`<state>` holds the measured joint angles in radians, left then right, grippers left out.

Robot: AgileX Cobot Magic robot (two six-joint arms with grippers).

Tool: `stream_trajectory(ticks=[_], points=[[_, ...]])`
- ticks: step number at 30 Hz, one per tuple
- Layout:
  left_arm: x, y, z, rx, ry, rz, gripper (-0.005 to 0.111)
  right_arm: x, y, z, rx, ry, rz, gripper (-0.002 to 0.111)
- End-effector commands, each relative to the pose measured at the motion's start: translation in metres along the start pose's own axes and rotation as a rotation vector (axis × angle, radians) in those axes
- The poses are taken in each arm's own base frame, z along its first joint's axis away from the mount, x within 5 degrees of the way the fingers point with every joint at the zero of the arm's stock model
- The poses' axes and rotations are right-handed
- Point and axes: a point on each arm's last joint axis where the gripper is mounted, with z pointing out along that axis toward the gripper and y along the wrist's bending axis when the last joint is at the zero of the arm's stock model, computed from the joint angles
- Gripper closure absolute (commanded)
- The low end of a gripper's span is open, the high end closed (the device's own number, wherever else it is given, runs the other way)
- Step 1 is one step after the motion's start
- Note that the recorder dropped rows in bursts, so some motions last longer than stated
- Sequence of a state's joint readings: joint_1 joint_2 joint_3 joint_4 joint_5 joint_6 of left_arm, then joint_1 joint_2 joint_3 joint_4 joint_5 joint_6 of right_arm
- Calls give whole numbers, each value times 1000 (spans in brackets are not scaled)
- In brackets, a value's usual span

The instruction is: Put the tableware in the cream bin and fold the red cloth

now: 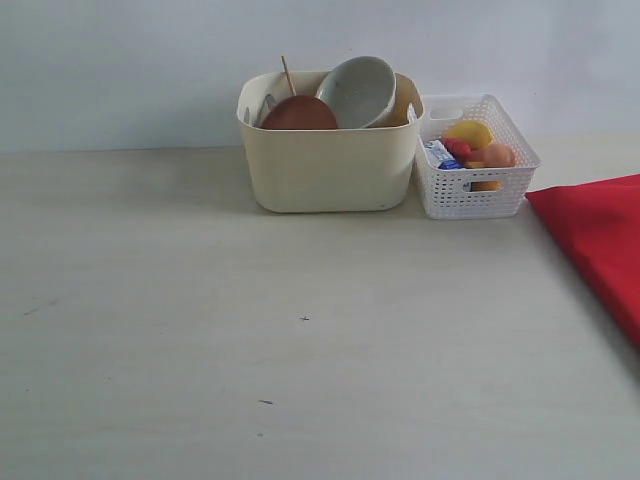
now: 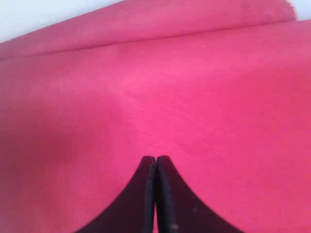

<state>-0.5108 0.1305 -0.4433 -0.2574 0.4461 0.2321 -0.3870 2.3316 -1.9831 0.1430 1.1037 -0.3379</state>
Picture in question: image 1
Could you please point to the brown wooden plate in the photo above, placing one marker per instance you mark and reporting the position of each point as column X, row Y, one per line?
column 300, row 112

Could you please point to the blue white milk carton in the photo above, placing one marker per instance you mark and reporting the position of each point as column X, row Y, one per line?
column 439, row 156

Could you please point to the stainless steel cup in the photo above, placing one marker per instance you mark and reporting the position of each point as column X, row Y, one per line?
column 413, row 113

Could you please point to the pale green ceramic bowl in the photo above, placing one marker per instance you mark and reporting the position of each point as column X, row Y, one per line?
column 360, row 92

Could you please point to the red sausage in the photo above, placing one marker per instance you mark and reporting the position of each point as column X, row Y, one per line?
column 458, row 148

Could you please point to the yellow cheese wedge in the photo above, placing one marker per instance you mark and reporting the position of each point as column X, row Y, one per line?
column 477, row 164

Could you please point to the wooden chopstick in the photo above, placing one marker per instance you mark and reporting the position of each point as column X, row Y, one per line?
column 288, row 76

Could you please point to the yellow lemon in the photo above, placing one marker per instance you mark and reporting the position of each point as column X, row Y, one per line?
column 475, row 133

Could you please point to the red table cloth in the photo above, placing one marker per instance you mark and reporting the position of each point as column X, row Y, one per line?
column 596, row 225

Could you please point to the metal table knife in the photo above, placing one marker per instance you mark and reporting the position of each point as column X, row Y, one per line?
column 268, row 104

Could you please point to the cream plastic tub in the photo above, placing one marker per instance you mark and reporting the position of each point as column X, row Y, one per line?
column 319, row 171

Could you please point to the white perforated plastic basket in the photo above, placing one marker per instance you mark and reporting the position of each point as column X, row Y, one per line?
column 471, row 193

